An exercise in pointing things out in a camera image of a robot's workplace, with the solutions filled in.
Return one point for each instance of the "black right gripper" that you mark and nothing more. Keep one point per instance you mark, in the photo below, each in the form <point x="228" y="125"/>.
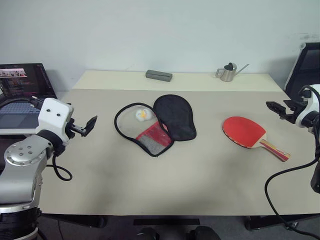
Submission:
<point x="292" y="110"/>

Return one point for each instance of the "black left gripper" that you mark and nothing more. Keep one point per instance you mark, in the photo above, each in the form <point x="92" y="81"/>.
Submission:
<point x="71" y="128"/>

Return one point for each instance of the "red table tennis paddle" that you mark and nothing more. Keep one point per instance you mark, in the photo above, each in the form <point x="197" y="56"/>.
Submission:
<point x="242" y="130"/>

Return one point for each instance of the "black red paddle case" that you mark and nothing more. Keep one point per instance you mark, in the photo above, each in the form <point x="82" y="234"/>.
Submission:
<point x="175" y="117"/>

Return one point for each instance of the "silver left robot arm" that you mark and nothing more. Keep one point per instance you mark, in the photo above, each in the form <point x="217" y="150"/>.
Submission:
<point x="22" y="160"/>

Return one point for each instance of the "black office chair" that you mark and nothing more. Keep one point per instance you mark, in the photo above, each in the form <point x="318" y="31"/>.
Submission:
<point x="308" y="67"/>

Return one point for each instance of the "metal watering can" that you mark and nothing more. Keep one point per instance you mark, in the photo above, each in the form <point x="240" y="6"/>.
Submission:
<point x="228" y="73"/>

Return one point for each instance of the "white side table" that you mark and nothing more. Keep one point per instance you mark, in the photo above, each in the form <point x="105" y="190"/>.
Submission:
<point x="15" y="131"/>

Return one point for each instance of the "open laptop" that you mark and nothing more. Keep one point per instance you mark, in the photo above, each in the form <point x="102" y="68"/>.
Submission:
<point x="22" y="82"/>

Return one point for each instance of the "grey rectangular box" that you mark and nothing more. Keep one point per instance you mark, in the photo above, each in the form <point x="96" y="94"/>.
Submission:
<point x="159" y="75"/>

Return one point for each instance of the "beige table mat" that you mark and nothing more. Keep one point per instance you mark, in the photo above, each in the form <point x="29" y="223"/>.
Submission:
<point x="175" y="185"/>

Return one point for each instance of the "dark rounded shape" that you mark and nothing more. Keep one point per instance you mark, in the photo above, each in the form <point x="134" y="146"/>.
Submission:
<point x="148" y="233"/>
<point x="203" y="233"/>

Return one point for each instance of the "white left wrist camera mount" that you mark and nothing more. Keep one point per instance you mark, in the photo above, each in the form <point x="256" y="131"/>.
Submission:
<point x="53" y="117"/>

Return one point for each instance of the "black table frame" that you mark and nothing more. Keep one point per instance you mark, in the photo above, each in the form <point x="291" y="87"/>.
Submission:
<point x="165" y="221"/>

